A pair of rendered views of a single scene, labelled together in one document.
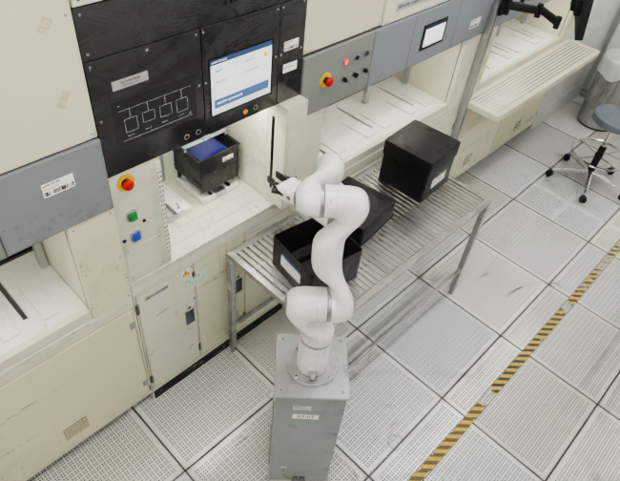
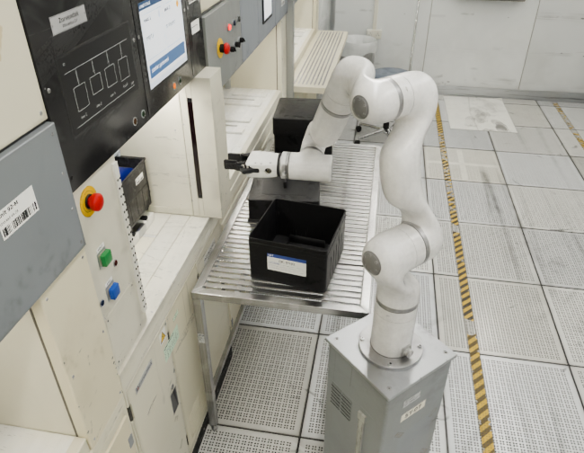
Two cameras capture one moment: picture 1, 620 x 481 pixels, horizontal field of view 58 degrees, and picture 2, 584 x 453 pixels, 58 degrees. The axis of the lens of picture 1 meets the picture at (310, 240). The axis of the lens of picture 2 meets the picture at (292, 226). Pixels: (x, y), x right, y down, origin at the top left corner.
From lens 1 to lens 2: 1.07 m
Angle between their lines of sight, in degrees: 26
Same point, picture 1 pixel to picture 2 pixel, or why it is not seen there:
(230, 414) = not seen: outside the picture
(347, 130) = not seen: hidden behind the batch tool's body
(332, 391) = (435, 358)
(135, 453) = not seen: outside the picture
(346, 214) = (423, 101)
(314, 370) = (407, 344)
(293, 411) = (402, 411)
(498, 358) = (448, 291)
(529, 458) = (542, 354)
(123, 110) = (69, 70)
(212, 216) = (152, 256)
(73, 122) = (15, 89)
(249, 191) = (171, 217)
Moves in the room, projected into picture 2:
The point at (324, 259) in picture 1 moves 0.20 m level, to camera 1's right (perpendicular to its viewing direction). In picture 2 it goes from (411, 173) to (473, 155)
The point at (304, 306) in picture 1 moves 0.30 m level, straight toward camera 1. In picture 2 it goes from (402, 251) to (497, 326)
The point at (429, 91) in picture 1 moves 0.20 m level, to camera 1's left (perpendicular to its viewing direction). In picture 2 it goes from (257, 85) to (226, 91)
